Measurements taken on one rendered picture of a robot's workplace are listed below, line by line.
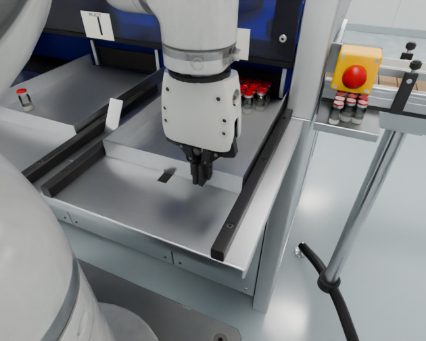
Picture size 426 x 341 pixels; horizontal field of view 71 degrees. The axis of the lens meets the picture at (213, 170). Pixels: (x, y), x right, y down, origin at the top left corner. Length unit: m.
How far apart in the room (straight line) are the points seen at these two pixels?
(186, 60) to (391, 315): 1.35
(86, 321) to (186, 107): 0.25
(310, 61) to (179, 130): 0.33
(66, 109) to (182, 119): 0.43
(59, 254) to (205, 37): 0.24
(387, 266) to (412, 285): 0.12
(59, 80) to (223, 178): 0.61
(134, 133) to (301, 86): 0.35
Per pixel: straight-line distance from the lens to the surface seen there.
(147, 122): 0.66
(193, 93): 0.36
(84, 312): 0.21
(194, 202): 0.46
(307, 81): 0.65
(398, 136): 0.87
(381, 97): 0.78
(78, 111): 0.75
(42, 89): 0.91
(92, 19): 0.85
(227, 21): 0.33
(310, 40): 0.63
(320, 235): 1.63
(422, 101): 0.79
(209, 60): 0.33
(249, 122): 0.65
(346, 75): 0.61
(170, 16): 0.33
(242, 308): 1.35
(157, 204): 0.46
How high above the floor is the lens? 1.21
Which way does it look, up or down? 39 degrees down
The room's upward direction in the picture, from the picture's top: straight up
